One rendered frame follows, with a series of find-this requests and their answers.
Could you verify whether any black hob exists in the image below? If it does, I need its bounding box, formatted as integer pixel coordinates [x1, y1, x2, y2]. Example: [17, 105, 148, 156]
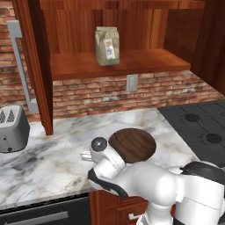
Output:
[156, 99, 225, 169]

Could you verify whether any grey wall outlet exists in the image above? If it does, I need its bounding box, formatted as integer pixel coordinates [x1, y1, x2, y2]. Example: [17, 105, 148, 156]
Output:
[126, 73, 139, 92]

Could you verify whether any open wooden wall cupboard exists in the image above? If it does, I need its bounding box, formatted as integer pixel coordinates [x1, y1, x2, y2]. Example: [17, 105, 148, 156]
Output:
[39, 0, 206, 82]

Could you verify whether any silver drawer handle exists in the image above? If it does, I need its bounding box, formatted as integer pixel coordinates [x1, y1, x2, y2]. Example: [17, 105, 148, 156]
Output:
[127, 213, 145, 221]

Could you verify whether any silver toaster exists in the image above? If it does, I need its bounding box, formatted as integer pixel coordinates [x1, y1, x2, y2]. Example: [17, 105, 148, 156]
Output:
[0, 105, 31, 154]

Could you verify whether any wooden drawer front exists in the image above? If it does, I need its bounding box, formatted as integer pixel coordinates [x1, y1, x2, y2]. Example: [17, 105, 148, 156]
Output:
[89, 189, 178, 225]

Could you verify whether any silver dishwasher handle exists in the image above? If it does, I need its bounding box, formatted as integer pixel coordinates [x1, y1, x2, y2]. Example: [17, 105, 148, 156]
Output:
[12, 211, 70, 225]

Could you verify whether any dark brown wooden bowl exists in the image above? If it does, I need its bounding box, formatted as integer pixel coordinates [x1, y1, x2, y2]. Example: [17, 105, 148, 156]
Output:
[108, 127, 157, 164]

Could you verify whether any beige paper flour bag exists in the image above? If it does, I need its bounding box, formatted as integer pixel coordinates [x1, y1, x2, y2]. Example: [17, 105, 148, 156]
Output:
[94, 25, 120, 67]

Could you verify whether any wooden cupboard door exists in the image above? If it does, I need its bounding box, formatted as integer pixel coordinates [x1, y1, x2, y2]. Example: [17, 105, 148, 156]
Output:
[11, 0, 54, 136]
[190, 0, 225, 97]

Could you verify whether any black dishwasher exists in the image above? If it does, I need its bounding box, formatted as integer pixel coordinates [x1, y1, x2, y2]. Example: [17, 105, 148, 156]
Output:
[0, 195, 92, 225]

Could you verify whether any grey cupboard door handle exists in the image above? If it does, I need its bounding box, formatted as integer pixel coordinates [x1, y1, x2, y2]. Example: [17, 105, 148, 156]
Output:
[6, 19, 40, 114]

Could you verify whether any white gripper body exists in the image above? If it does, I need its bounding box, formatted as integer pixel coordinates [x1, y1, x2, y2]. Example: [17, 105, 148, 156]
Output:
[80, 149, 95, 163]

